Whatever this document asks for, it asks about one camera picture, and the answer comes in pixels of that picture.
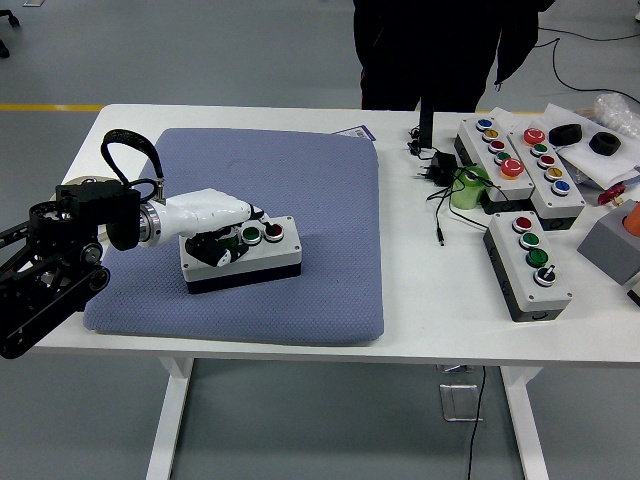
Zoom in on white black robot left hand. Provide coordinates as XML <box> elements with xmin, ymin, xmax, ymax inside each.
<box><xmin>151</xmin><ymin>188</ymin><xmax>275</xmax><ymax>267</ymax></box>

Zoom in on grey four-button control box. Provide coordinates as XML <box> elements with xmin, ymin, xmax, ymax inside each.
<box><xmin>178</xmin><ymin>215</ymin><xmax>304</xmax><ymax>296</ymax></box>
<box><xmin>482</xmin><ymin>210</ymin><xmax>574</xmax><ymax>323</ymax></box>

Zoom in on grey five-button control box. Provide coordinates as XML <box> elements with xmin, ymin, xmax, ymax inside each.
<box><xmin>507</xmin><ymin>125</ymin><xmax>587</xmax><ymax>231</ymax></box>
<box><xmin>453</xmin><ymin>117</ymin><xmax>537</xmax><ymax>216</ymax></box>

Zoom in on blue-grey textured mat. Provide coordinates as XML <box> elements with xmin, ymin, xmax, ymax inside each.
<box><xmin>83</xmin><ymin>127</ymin><xmax>387</xmax><ymax>347</ymax></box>

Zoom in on purple white label card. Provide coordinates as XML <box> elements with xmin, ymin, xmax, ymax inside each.
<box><xmin>333</xmin><ymin>124</ymin><xmax>377</xmax><ymax>143</ymax></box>

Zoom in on white table leg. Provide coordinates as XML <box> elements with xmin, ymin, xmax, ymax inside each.
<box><xmin>144</xmin><ymin>357</ymin><xmax>196</xmax><ymax>480</ymax></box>
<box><xmin>499</xmin><ymin>366</ymin><xmax>551</xmax><ymax>480</ymax></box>

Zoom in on black upright stand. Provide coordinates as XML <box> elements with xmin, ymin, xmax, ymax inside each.
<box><xmin>418</xmin><ymin>97</ymin><xmax>436</xmax><ymax>149</ymax></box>

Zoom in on black power adapter plug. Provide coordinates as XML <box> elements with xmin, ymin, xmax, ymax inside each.
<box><xmin>414</xmin><ymin>150</ymin><xmax>459</xmax><ymax>187</ymax></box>

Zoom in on green tape roll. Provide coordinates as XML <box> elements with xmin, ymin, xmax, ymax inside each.
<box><xmin>451</xmin><ymin>166</ymin><xmax>491</xmax><ymax>211</ymax></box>

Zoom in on black chair base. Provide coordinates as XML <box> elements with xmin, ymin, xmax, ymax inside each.
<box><xmin>0</xmin><ymin>9</ymin><xmax>22</xmax><ymax>59</ymax></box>

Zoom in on metal floor socket box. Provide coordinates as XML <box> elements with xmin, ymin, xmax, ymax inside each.
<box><xmin>437</xmin><ymin>364</ymin><xmax>486</xmax><ymax>422</ymax></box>

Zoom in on white paper sheet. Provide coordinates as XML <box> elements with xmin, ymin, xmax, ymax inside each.
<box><xmin>488</xmin><ymin>106</ymin><xmax>534</xmax><ymax>132</ymax></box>

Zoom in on white paper sheets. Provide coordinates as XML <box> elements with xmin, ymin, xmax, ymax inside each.
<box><xmin>542</xmin><ymin>103</ymin><xmax>640</xmax><ymax>191</ymax></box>

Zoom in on grey block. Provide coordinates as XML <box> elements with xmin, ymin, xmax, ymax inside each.
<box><xmin>578</xmin><ymin>199</ymin><xmax>640</xmax><ymax>287</ymax></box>

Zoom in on red valve knob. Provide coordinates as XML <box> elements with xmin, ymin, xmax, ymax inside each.
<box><xmin>598</xmin><ymin>183</ymin><xmax>629</xmax><ymax>207</ymax></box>

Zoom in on clear plastic bag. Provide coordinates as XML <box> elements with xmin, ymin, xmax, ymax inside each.
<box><xmin>592</xmin><ymin>93</ymin><xmax>640</xmax><ymax>139</ymax></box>

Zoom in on black thin cord bundle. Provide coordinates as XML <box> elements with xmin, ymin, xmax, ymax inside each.
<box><xmin>407</xmin><ymin>126</ymin><xmax>431</xmax><ymax>161</ymax></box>

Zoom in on black adapter cord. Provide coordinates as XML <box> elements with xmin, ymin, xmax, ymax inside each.
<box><xmin>426</xmin><ymin>169</ymin><xmax>511</xmax><ymax>248</ymax></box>

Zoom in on black hanging cable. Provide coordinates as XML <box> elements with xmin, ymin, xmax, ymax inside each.
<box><xmin>464</xmin><ymin>367</ymin><xmax>489</xmax><ymax>480</ymax></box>

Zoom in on black foam ring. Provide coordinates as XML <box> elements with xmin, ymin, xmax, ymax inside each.
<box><xmin>548</xmin><ymin>123</ymin><xmax>584</xmax><ymax>148</ymax></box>
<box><xmin>588</xmin><ymin>132</ymin><xmax>623</xmax><ymax>158</ymax></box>

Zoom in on black floor cable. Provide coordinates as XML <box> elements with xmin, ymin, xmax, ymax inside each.
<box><xmin>533</xmin><ymin>36</ymin><xmax>640</xmax><ymax>101</ymax></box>
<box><xmin>537</xmin><ymin>25</ymin><xmax>640</xmax><ymax>43</ymax></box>

